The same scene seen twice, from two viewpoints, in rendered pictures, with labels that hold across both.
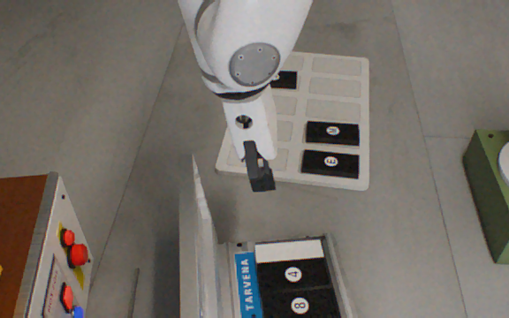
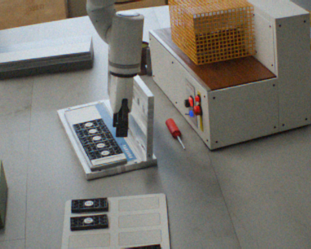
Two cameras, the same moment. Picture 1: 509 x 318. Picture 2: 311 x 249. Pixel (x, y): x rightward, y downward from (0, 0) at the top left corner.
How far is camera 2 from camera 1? 235 cm
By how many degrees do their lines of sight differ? 108
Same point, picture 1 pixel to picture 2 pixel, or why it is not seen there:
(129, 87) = (262, 231)
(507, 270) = not seen: hidden behind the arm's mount
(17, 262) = (197, 72)
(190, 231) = (137, 80)
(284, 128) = (124, 223)
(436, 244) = (33, 187)
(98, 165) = (242, 184)
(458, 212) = (17, 201)
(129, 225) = (202, 166)
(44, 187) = (207, 85)
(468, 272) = (21, 180)
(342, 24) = not seen: outside the picture
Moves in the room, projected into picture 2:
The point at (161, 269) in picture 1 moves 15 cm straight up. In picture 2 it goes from (174, 156) to (170, 109)
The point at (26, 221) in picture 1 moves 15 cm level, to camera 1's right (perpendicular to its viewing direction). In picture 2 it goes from (205, 78) to (153, 87)
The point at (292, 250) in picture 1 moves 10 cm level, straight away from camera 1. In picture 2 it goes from (107, 160) to (107, 178)
